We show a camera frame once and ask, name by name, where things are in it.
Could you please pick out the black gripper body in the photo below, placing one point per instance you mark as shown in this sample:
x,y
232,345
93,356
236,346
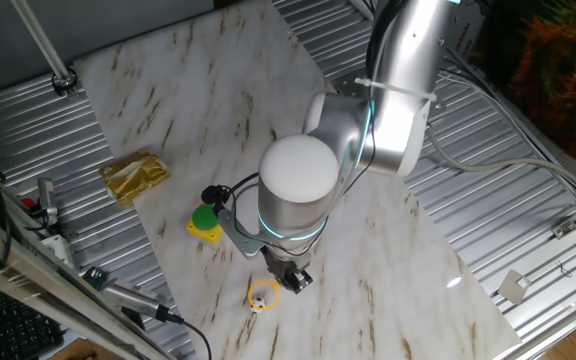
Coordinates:
x,y
288,262

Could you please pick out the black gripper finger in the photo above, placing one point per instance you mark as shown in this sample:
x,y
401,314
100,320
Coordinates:
x,y
284,280
300,281

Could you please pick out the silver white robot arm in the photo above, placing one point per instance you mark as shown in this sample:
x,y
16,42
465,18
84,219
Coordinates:
x,y
298,170

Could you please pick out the small soccer ball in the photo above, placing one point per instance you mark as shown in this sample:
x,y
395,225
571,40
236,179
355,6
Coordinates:
x,y
258,303

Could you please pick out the white marble pattern sheet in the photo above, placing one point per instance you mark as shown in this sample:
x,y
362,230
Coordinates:
x,y
368,300

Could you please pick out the yellow box green push button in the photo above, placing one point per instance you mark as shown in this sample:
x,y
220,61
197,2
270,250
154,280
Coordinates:
x,y
203,220

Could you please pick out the gold foil packet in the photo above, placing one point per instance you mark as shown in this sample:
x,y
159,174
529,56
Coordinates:
x,y
133,177

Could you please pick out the green bit set case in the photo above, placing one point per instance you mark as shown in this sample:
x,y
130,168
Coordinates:
x,y
95,277

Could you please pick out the grey flat tag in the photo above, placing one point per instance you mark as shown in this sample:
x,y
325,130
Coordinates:
x,y
514,287

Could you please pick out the small silver metal device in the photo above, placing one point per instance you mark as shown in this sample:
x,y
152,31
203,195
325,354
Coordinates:
x,y
46,192

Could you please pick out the red button control box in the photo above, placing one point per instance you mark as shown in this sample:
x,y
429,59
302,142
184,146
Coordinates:
x,y
27,202

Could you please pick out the black keyboard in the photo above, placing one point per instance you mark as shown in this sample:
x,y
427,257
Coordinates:
x,y
18,330

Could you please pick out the black pole foot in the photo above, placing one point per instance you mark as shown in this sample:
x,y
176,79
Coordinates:
x,y
64,82

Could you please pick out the colourful patterned cloth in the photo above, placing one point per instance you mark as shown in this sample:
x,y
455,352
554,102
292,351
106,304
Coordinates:
x,y
558,75

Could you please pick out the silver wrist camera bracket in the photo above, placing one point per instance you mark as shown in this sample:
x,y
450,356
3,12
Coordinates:
x,y
238,235

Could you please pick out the silver ribbed camera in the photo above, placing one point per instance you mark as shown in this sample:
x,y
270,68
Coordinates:
x,y
133,297

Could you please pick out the aluminium frame beam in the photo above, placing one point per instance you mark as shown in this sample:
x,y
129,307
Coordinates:
x,y
43,285

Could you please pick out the metal corner bracket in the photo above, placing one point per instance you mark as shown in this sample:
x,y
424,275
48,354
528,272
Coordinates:
x,y
565,228

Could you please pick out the aluminium frame pole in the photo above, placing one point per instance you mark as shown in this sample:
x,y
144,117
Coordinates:
x,y
43,42

